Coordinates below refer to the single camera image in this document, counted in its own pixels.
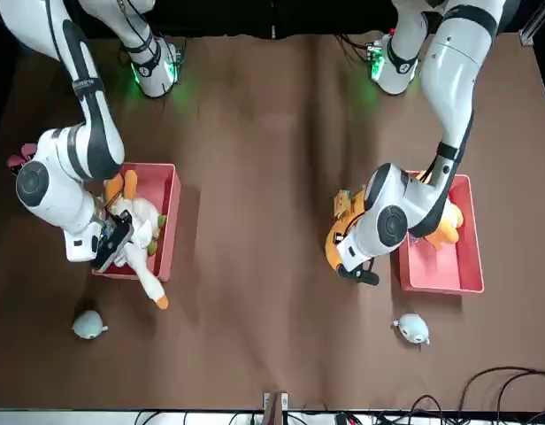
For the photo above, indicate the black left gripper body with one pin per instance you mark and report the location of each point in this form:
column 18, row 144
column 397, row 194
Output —
column 358, row 272

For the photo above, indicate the silver metal post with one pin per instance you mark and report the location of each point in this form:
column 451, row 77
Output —
column 274, row 409

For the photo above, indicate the white goose plush orange feet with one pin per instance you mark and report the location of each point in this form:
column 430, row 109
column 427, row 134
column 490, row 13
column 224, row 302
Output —
column 142, row 265

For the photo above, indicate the orange plush doll white belly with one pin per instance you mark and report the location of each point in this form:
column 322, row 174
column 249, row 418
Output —
column 449, row 226

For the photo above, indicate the silver aluminium frame rail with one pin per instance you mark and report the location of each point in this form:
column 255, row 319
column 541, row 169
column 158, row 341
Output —
column 531, row 31

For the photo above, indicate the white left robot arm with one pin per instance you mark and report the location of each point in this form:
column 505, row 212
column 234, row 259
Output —
column 449, row 88

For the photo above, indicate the pink pig plush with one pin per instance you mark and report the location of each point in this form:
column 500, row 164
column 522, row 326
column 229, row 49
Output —
column 15, row 166

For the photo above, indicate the white plush doll green trim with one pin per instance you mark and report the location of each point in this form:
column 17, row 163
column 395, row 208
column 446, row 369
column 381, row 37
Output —
column 148, row 212

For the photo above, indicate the small grey round plush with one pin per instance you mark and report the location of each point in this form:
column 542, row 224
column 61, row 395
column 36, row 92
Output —
column 412, row 329
column 89, row 325

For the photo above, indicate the pink plastic box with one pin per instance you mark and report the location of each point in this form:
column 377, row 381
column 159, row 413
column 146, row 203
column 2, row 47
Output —
column 166, row 186
column 458, row 265

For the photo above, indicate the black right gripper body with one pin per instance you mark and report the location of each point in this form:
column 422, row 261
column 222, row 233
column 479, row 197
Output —
column 115, row 241

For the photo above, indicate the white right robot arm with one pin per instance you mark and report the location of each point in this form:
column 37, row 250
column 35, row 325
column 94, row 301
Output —
column 56, row 150

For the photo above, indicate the orange dragon plush doll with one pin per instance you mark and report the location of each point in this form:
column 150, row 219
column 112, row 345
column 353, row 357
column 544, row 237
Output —
column 332, row 248

